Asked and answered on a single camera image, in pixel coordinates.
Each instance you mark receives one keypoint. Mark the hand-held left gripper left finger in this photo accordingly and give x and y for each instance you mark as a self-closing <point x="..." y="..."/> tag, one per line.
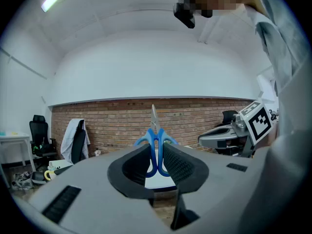
<point x="131" y="169"/>

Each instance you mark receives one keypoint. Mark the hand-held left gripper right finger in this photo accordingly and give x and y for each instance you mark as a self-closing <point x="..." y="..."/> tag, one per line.
<point x="185" y="172"/>

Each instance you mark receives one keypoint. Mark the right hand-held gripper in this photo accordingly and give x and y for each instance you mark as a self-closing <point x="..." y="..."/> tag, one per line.
<point x="258" y="124"/>

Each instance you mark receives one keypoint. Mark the person's right forearm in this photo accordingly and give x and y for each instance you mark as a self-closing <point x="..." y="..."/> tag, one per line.
<point x="272" y="136"/>

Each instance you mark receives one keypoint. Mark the white checked shirt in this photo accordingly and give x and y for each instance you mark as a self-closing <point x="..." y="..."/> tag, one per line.
<point x="67" y="142"/>

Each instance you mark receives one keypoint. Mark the person's grey shirt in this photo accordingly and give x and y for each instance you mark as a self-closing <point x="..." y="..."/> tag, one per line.
<point x="280" y="45"/>

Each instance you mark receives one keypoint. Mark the dark grey bag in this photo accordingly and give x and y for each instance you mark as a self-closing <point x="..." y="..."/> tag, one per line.
<point x="38" y="178"/>

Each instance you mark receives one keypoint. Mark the black office chair with headrest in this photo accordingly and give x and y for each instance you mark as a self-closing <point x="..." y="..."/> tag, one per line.
<point x="40" y="133"/>

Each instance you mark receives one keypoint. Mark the small white table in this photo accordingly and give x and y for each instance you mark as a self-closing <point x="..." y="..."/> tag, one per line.
<point x="14" y="138"/>

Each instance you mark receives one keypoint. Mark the black head camera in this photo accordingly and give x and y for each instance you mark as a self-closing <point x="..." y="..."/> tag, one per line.
<point x="185" y="16"/>

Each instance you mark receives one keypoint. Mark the white wall conduit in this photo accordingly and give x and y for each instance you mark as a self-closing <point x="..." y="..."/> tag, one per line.
<point x="24" y="63"/>

